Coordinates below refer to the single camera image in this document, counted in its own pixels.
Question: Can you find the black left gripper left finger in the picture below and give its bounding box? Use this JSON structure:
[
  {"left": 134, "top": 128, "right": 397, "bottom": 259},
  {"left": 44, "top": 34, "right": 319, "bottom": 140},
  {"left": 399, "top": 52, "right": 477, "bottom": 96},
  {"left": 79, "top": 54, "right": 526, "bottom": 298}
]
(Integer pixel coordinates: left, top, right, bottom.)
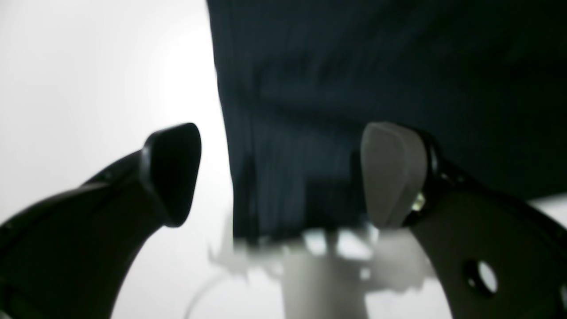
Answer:
[{"left": 0, "top": 123, "right": 201, "bottom": 319}]

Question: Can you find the black T-shirt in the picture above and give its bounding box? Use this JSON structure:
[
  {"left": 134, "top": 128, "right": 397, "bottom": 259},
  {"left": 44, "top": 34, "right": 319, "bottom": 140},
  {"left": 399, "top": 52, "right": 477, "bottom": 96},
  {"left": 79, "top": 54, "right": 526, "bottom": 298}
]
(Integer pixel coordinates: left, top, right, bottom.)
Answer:
[{"left": 207, "top": 0, "right": 567, "bottom": 242}]

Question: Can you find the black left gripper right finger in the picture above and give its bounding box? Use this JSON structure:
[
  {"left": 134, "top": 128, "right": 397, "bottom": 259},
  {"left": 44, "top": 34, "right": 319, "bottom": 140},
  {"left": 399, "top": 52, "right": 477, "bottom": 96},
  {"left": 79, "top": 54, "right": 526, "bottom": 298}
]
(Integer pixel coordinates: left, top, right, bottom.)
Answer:
[{"left": 360, "top": 122, "right": 567, "bottom": 319}]

